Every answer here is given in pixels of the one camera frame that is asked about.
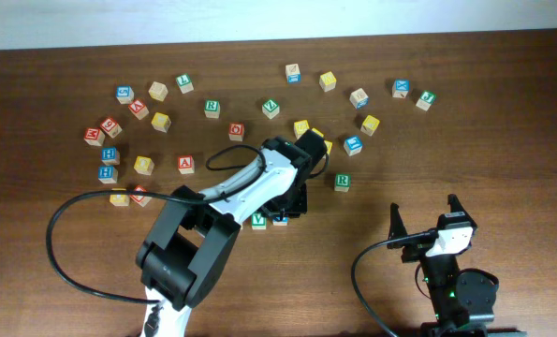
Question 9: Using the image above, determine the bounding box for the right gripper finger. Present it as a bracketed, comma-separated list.
[447, 194, 468, 216]
[387, 203, 408, 249]

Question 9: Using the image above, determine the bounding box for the blue P block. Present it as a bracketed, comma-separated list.
[272, 217, 288, 226]

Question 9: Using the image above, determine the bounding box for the green V block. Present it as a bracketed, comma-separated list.
[251, 212, 267, 230]

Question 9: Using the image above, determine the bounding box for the green r block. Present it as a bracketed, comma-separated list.
[334, 173, 352, 192]
[204, 100, 221, 119]

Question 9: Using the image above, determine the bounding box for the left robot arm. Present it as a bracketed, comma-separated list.
[136, 131, 329, 336]

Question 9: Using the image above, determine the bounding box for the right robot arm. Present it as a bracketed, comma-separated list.
[388, 194, 499, 337]

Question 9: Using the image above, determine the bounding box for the yellow G block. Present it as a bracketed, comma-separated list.
[324, 140, 332, 156]

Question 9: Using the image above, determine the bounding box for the yellow cluster block middle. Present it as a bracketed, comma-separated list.
[311, 128, 325, 138]

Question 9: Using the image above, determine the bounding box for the yellow cluster block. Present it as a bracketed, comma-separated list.
[293, 120, 310, 139]
[311, 128, 325, 138]

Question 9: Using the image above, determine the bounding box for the yellow cluster block left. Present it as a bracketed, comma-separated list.
[293, 120, 310, 139]

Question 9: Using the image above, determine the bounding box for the blue I block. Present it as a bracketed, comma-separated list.
[344, 136, 363, 156]

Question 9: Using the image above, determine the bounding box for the red O block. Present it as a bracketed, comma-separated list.
[228, 123, 244, 141]

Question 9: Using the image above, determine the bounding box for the green Z block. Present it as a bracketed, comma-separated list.
[262, 99, 280, 119]

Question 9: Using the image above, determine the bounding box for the yellow block right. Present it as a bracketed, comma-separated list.
[360, 115, 380, 136]

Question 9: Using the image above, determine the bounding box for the green J block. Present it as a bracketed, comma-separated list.
[416, 91, 437, 111]

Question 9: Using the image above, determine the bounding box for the red A block centre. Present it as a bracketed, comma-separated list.
[177, 155, 195, 174]

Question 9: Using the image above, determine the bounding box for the red a block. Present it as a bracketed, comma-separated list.
[128, 99, 149, 120]
[177, 155, 195, 174]

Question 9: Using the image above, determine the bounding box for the blue D sided block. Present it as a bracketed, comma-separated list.
[349, 88, 369, 109]

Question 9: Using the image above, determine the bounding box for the yellow block top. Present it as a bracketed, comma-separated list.
[319, 71, 337, 92]

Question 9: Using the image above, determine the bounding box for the blue X block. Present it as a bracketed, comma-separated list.
[392, 79, 410, 98]

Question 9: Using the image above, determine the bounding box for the blue sided block top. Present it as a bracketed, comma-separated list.
[286, 64, 300, 83]

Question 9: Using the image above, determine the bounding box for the red I block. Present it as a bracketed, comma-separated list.
[130, 185, 152, 207]

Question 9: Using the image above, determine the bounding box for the yellow O block left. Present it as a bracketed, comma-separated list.
[133, 155, 154, 176]

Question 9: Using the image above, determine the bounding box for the yellow block upper left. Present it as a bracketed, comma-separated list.
[151, 112, 171, 133]

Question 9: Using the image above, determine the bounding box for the green L block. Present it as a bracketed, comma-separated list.
[176, 73, 194, 94]

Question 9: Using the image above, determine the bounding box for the yellow block bottom left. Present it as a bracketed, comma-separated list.
[110, 188, 130, 207]

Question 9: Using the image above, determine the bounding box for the plain wooden block left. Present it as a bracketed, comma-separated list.
[148, 81, 169, 102]

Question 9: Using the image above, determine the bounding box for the red A block far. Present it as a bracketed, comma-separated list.
[128, 99, 149, 120]

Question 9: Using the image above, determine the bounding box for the blue H block lower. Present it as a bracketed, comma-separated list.
[97, 166, 118, 183]

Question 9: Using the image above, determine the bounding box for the blue h block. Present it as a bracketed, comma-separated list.
[97, 166, 118, 183]
[101, 147, 120, 166]

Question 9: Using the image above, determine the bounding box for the blue H block upper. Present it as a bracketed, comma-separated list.
[101, 147, 120, 166]

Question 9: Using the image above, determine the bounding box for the red 9 block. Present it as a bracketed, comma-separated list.
[100, 117, 122, 139]

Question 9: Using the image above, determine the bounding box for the blue S block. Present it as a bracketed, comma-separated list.
[115, 85, 135, 105]

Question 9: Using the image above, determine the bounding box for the red M block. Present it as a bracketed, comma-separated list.
[83, 127, 105, 147]

